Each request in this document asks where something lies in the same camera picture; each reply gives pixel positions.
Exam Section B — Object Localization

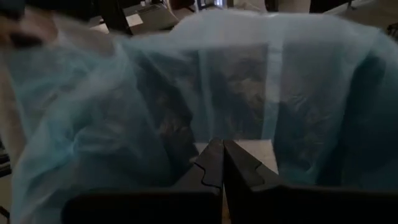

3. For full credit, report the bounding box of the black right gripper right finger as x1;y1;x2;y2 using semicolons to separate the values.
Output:
223;139;282;194

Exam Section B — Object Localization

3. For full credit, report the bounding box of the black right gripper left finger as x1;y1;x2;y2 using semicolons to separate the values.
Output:
172;138;224;196

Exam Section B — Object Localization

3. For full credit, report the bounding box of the blue plastic trash bag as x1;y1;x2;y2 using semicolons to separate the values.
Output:
6;9;398;224

